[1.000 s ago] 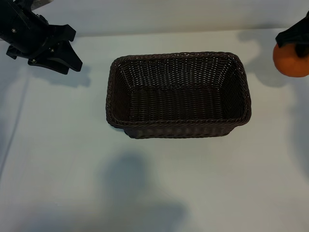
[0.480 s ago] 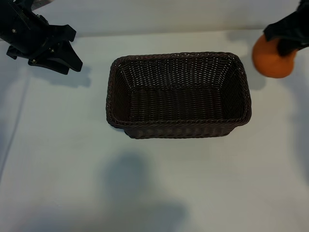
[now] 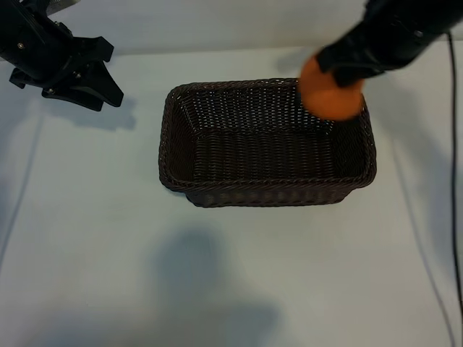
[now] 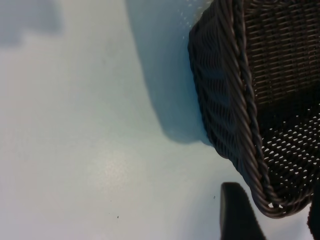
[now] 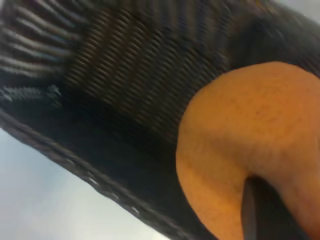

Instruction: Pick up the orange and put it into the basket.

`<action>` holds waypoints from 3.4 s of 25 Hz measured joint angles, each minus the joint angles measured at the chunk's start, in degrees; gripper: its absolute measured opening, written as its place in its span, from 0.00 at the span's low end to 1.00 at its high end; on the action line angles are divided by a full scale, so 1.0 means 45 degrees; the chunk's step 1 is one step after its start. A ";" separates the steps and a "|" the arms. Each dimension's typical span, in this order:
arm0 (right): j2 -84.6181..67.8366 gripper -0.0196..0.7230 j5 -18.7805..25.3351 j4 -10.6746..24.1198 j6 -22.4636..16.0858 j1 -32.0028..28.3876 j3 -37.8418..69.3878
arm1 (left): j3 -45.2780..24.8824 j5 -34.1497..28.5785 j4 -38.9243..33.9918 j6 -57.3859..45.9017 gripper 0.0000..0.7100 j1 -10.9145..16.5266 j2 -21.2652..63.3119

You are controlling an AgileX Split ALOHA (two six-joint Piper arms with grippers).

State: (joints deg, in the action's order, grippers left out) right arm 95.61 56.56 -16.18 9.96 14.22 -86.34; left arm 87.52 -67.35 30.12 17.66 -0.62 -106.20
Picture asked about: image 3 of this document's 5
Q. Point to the dark brown wicker basket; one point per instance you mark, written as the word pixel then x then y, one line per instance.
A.
pixel 260 159

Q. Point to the orange fruit with knob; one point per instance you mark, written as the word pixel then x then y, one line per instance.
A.
pixel 329 99

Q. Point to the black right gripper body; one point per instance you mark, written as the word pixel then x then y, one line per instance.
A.
pixel 390 36

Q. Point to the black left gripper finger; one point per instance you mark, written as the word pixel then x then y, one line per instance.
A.
pixel 76 98
pixel 103 86

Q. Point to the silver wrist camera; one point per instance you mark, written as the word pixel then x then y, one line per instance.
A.
pixel 61 1

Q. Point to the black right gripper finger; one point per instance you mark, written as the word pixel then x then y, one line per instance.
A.
pixel 354 76
pixel 332 56

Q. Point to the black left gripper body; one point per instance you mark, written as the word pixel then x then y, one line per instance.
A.
pixel 36 47

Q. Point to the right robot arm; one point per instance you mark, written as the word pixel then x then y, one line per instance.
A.
pixel 446 12

